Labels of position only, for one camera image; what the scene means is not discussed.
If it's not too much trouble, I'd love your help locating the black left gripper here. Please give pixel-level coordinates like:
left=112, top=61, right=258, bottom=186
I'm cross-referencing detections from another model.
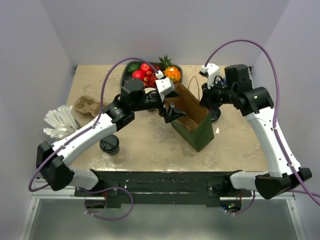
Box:
left=132, top=90, right=187, bottom=123

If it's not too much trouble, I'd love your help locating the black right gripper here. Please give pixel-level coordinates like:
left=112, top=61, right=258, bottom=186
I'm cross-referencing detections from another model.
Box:
left=200, top=77, right=237, bottom=111

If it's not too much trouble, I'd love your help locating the brown and green paper bag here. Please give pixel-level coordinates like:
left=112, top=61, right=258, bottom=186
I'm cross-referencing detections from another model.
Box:
left=165, top=82, right=214, bottom=152

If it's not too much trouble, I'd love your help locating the black plastic cup lid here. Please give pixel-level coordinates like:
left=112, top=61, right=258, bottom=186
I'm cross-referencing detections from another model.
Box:
left=99, top=134, right=120, bottom=148

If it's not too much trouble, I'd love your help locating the black paper coffee cup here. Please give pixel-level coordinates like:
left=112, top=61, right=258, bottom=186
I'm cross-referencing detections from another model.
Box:
left=100, top=146, right=120, bottom=156

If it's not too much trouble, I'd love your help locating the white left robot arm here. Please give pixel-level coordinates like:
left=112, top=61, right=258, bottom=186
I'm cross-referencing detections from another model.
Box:
left=36, top=78, right=186, bottom=196

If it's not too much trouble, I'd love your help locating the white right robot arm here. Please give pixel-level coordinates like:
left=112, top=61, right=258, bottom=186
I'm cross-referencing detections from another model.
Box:
left=199, top=63, right=312, bottom=200

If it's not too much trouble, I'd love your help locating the stack of black lids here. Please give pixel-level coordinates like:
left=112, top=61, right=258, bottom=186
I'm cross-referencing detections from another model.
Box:
left=211, top=108, right=221, bottom=123

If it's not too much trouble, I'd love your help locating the stack of paper cups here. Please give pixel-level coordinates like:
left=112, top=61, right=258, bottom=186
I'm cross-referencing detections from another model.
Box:
left=144, top=87, right=157, bottom=93

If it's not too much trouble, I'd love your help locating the orange pineapple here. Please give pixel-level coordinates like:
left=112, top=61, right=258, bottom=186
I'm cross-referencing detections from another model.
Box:
left=158, top=55, right=182, bottom=83

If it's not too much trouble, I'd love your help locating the red lychee bunch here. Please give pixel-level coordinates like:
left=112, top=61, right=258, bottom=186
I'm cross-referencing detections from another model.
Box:
left=142, top=71, right=157, bottom=88

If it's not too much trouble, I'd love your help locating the red apple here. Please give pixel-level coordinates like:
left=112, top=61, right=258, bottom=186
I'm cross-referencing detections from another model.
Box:
left=139, top=62, right=154, bottom=75
left=131, top=69, right=146, bottom=81

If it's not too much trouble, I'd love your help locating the green lime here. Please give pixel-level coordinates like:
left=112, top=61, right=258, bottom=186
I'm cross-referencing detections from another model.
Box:
left=127, top=63, right=140, bottom=74

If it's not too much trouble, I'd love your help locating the dark grey fruit tray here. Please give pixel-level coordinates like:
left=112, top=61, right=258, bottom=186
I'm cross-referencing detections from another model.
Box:
left=120, top=60, right=183, bottom=87

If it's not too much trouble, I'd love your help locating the stack of pulp carriers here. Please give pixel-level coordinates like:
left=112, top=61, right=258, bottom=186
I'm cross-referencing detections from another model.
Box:
left=73, top=95, right=101, bottom=118

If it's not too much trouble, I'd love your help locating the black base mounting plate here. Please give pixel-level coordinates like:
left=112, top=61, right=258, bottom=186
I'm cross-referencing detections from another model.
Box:
left=75, top=171, right=252, bottom=208

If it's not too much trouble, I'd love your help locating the white wrapped straws bundle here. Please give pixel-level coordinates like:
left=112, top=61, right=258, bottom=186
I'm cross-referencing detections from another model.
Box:
left=43, top=105, right=80, bottom=139

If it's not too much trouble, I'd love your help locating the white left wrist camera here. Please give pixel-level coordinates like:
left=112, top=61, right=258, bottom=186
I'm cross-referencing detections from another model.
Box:
left=155, top=77, right=175, bottom=101

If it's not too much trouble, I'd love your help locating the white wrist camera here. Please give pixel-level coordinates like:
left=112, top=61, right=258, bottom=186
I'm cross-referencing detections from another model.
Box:
left=199, top=63, right=220, bottom=89
left=155, top=77, right=175, bottom=101

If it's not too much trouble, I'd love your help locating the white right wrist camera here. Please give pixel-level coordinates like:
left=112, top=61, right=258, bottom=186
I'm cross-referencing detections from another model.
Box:
left=199, top=63, right=220, bottom=89

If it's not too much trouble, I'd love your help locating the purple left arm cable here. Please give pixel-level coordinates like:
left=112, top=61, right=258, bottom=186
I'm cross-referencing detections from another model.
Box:
left=27, top=57, right=163, bottom=221

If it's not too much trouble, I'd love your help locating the aluminium frame rail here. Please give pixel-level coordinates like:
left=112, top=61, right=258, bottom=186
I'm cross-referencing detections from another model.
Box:
left=31, top=186, right=296, bottom=200

